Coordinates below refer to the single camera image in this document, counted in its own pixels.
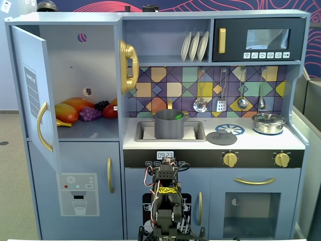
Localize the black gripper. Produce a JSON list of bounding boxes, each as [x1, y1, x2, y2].
[[160, 156, 177, 167]]

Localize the shopping list cabinet door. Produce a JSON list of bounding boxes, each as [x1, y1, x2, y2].
[[10, 25, 63, 176]]

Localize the grey plastic pot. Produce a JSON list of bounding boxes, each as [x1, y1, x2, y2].
[[150, 108, 189, 140]]

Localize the grey sink basin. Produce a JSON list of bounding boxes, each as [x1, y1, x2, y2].
[[135, 120, 207, 143]]

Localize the oven door with window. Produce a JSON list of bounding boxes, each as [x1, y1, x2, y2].
[[210, 168, 301, 239]]

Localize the grey pot lid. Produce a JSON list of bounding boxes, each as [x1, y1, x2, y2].
[[206, 125, 238, 146]]

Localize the gold stove knob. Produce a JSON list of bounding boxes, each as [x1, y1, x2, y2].
[[273, 151, 292, 168], [222, 151, 239, 168]]

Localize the steel skimmer spoon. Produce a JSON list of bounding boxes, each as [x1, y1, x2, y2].
[[193, 68, 209, 113]]

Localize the red toy apple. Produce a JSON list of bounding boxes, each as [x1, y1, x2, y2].
[[102, 103, 119, 119]]

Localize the steel slotted spatula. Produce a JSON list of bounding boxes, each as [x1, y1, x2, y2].
[[216, 68, 229, 112]]

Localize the blue toy kitchen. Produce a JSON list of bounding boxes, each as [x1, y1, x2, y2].
[[5, 9, 312, 240]]

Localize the freezer door with dispenser print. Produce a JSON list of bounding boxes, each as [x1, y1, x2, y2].
[[28, 141, 121, 239]]

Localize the dark toy grapes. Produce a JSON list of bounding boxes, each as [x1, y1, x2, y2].
[[94, 100, 110, 111]]

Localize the purple toy grapes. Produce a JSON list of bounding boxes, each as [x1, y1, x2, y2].
[[79, 106, 102, 122]]

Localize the steel ladle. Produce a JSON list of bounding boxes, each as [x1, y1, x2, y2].
[[236, 67, 249, 110]]

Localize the orange red toy mango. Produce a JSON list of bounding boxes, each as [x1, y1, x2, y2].
[[61, 97, 96, 111]]

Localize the steel pot with lid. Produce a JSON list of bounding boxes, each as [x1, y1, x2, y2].
[[251, 112, 287, 135]]

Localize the yellow toy banana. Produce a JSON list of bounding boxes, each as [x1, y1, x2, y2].
[[56, 118, 73, 128]]

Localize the yellow red toy mango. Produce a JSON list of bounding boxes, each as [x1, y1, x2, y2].
[[54, 103, 80, 124]]

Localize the gold toy telephone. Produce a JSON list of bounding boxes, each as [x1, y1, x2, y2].
[[118, 39, 140, 95]]

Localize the white toy plate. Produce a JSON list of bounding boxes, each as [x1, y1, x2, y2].
[[196, 31, 210, 62], [181, 31, 193, 62], [189, 31, 201, 62]]

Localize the grey desk divider panel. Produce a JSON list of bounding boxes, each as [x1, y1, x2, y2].
[[290, 72, 321, 241]]

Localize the black microwave door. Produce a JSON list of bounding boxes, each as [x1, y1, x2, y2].
[[212, 18, 307, 62]]

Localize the black helmet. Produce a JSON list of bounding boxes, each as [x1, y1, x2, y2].
[[36, 0, 59, 13]]

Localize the gold dishwasher door handle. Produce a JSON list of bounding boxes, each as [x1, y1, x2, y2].
[[198, 191, 203, 227]]

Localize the gold freezer door handle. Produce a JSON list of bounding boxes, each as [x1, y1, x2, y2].
[[107, 157, 114, 194]]

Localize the gold oven handle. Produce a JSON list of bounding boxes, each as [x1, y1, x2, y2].
[[233, 177, 277, 186]]

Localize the gold microwave handle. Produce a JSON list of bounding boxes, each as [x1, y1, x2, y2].
[[218, 28, 227, 54]]

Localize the gold curved cabinet door handle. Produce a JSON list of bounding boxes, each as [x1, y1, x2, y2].
[[37, 101, 54, 153]]

